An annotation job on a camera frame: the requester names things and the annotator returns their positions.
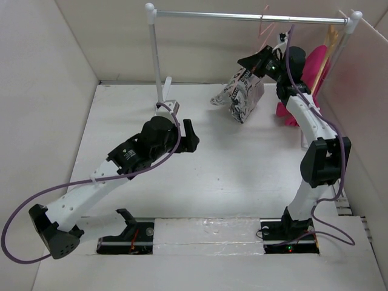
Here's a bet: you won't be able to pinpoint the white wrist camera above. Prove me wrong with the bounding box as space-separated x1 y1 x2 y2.
155 100 180 118
272 30 290 53

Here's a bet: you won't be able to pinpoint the newspaper print trousers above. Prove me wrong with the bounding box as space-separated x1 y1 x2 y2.
210 68 265 124

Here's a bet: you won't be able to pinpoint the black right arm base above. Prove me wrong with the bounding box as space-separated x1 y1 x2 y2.
256 219 319 255

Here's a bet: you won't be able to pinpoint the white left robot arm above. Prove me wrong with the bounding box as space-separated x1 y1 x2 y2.
28 116 199 259

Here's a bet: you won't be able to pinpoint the wooden hanger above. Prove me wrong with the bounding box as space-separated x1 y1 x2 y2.
311 25 339 95

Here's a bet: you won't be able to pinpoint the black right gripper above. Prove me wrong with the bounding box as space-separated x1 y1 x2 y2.
238 44 287 82

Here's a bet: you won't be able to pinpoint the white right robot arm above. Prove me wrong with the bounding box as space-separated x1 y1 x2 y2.
238 45 351 239

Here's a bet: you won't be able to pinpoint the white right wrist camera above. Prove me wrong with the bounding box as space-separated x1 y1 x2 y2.
272 30 290 53

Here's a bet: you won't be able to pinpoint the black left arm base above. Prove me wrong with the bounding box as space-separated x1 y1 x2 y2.
96 209 155 255

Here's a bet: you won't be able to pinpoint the pink garment on hanger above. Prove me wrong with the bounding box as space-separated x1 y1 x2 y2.
275 45 327 127

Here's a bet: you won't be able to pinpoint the pink wire hanger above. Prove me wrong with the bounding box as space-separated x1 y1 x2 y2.
257 21 276 51

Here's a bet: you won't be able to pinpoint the white clothes rack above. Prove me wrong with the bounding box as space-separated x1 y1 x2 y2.
145 3 363 149

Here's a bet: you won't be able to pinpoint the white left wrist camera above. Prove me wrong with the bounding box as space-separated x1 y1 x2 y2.
155 100 180 118

